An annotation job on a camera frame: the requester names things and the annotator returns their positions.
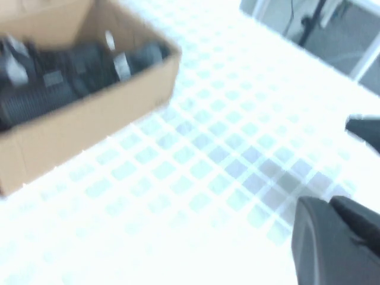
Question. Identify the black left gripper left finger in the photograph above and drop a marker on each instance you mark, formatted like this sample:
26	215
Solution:
326	246

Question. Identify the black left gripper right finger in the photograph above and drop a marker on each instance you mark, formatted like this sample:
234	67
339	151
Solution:
366	127

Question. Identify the brown cardboard shoe box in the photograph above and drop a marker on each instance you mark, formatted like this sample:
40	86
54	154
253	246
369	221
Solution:
98	118

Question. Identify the black stand pole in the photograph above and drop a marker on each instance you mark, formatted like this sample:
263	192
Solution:
310	26

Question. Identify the grey checked table cloth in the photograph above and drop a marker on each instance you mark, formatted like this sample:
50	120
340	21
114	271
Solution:
193	193

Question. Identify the white metal frame leg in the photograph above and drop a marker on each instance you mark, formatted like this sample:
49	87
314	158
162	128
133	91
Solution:
365	62

